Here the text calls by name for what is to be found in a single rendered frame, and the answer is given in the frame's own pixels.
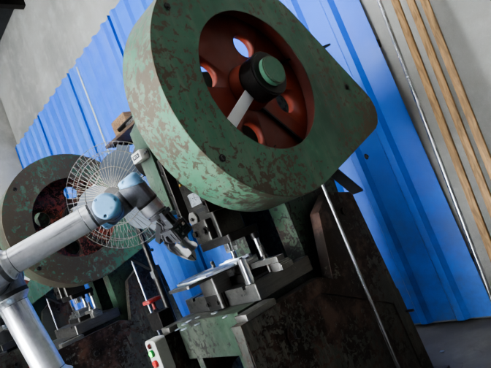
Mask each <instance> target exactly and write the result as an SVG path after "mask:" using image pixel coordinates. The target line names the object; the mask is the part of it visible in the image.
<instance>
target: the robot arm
mask: <svg viewBox="0 0 491 368"><path fill-rule="evenodd" d="M118 187H119V189H120V190H119V191H118V192H117V193H116V194H115V195H114V194H112V193H101V194H99V195H98V196H97V197H96V198H95V199H94V200H93V201H92V202H90V203H88V204H87V205H85V206H83V207H81V208H80V209H78V210H75V211H74V212H72V213H70V214H68V215H67V216H65V217H63V218H62V219H60V220H58V221H56V222H55V223H52V224H51V225H49V226H47V227H46V228H44V229H42V230H41V231H38V232H37V233H35V234H33V235H31V236H30V237H28V238H26V239H24V240H23V241H21V242H19V243H18V244H16V245H13V246H12V247H11V248H8V249H7V250H0V315H1V317H2V319H3V321H4V322H5V324H6V326H7V328H8V329H9V332H10V333H11V335H12V337H13V339H14V340H15V342H16V344H17V346H18V347H19V349H20V351H21V353H22V354H23V357H24V358H25V360H26V362H27V364H28V365H29V367H30V368H74V367H73V366H71V365H66V364H65V363H64V361H63V359H62V357H61V355H60V354H59V352H58V350H57V349H56V347H55V345H54V343H53V341H52V340H51V338H50V336H49V334H48V333H47V331H46V329H45V327H44V326H43V324H42V322H41V320H40V319H39V316H38V315H37V313H36V311H35V309H34V308H33V306H32V304H31V303H30V301H29V299H28V297H27V295H28V291H29V288H28V286H27V285H26V282H25V280H24V277H25V276H24V270H26V269H28V268H29V267H31V266H33V265H35V264H36V263H38V262H40V261H41V260H43V259H44V258H47V257H48V256H50V255H52V254H53V253H55V252H57V251H58V250H60V249H62V248H64V247H65V246H67V245H69V244H70V243H72V242H74V241H75V240H77V239H79V238H81V237H82V236H84V235H86V234H87V233H89V232H91V231H93V230H94V229H96V228H98V227H100V226H103V227H104V228H105V229H110V228H111V227H113V226H114V225H116V224H117V222H119V221H120V220H121V219H122V218H123V217H125V216H126V215H127V214H128V213H129V212H131V211H132V210H133V209H134V208H135V207H136V208H137V209H138V210H139V211H140V212H141V213H142V214H143V215H144V216H145V217H146V218H147V219H148V220H149V221H150V222H151V223H152V222H154V221H157V223H156V237H155V241H156V242H157V243H159V244H161V243H162V242H164V245H165V246H166V247H167V249H168V250H169V251H170V252H171V253H174V254H175V255H177V256H180V257H182V258H184V259H187V260H189V261H195V260H196V259H197V257H196V253H195V249H196V248H197V246H198V244H197V243H196V242H195V241H191V240H190V239H189V237H188V233H189V232H190V231H191V229H192V227H191V225H190V224H189V223H188V222H187V220H186V219H185V218H184V217H181V218H175V217H174V216H173V215H172V213H171V212H170V210H171V209H170V208H169V207H166V206H164V203H163V202H162V201H161V199H160V198H159V197H158V196H157V195H156V194H155V193H154V192H153V190H152V189H151V188H150V187H149V186H148V184H147V183H146V182H145V181H144V180H143V179H142V178H141V176H139V175H138V174H137V173H136V172H132V173H131V174H129V175H128V176H126V177H125V178H124V179H123V180H122V181H120V182H119V184H118ZM178 242H179V243H180V244H179V243H178ZM175 243H176V244H175Z"/></svg>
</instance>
